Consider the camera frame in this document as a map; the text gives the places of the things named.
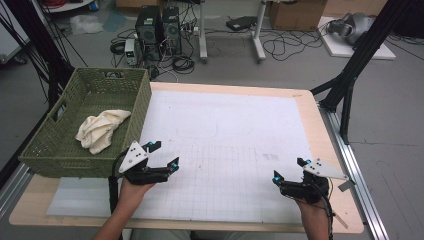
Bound teal sheet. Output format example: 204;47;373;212
102;11;128;33

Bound hand-held gripper black cable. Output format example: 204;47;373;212
107;149;129;215
313;181;335;240

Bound small white power supply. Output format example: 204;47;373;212
124;38;139;66

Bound right hand-held gripper black cable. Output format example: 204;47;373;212
313;181;335;240

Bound wide black computer tower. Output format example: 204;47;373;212
135;6;164;62

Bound cream cloth with egg print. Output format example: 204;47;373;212
74;109;132;155

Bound black metal stand with cables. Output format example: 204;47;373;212
0;0;77;113

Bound grey headset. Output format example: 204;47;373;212
326;12;376;46

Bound white desk leg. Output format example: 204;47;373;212
251;0;268;63
198;0;209;64

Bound clear plastic bag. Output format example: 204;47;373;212
69;14;105;36

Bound white floor board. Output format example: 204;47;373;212
317;16;397;61

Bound coiled black cable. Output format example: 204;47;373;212
171;54;196;75

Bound grey tape piece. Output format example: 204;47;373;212
337;179;356;193

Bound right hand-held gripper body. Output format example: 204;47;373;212
279;158;350;205

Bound white grid mat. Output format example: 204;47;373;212
46;89;331;225

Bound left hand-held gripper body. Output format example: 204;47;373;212
118;140;172;186

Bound left hand-held gripper black cable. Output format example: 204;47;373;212
107;149;129;215

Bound person's left hand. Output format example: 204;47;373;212
118;178;158;211

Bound green woven basket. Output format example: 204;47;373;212
18;67;153;179

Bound large cardboard box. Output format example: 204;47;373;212
268;0;328;32

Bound loose black floor cables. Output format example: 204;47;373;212
262;28;328;62

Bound thin wooden stick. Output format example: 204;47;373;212
333;213;350;230

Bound flat black box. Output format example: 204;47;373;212
225;15;258;32

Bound narrow black computer tower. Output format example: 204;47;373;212
162;6;183;56

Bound aluminium rail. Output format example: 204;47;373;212
318;104;390;240
0;163;34;219

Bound person's right hand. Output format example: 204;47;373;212
294;196;331;221

